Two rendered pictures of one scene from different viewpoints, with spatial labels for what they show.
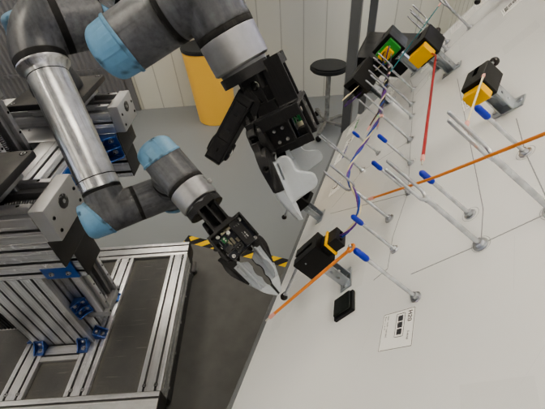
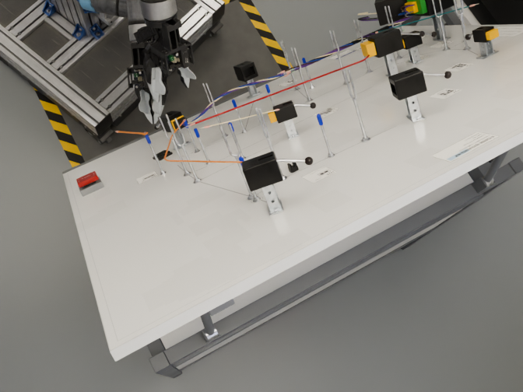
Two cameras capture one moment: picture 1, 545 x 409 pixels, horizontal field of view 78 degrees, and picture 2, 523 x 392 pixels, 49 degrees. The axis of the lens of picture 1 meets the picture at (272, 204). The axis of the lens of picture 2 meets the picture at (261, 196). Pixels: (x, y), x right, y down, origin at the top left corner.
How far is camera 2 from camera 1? 1.06 m
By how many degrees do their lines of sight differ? 32
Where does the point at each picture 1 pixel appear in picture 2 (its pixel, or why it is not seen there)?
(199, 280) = (214, 45)
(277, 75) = (165, 35)
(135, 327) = (125, 49)
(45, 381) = (41, 38)
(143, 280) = not seen: hidden behind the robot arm
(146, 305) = not seen: hidden behind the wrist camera
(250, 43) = (156, 14)
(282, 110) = (159, 52)
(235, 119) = (147, 33)
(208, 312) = (198, 82)
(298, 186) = (157, 87)
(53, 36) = not seen: outside the picture
